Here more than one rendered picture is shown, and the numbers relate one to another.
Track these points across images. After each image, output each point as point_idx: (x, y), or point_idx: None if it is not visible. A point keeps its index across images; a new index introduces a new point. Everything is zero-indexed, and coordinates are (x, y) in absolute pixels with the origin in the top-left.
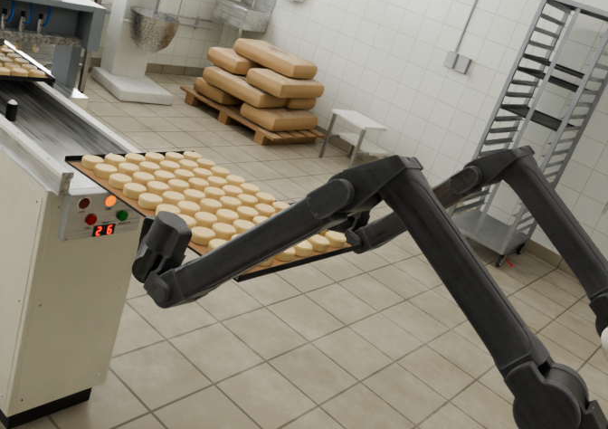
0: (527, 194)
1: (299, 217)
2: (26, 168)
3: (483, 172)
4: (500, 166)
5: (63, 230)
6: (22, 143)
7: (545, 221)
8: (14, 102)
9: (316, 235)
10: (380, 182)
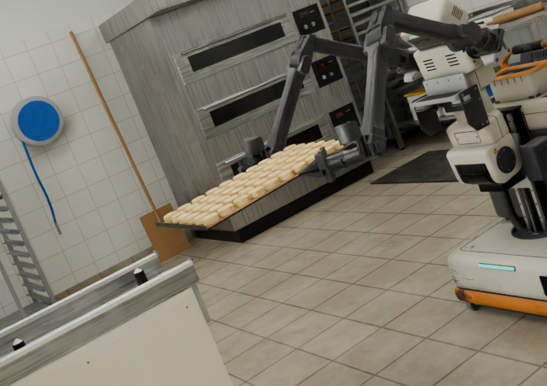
0: (326, 46)
1: (382, 58)
2: (150, 306)
3: (308, 54)
4: (312, 45)
5: (206, 311)
6: (129, 296)
7: (340, 50)
8: (19, 339)
9: (294, 147)
10: (391, 16)
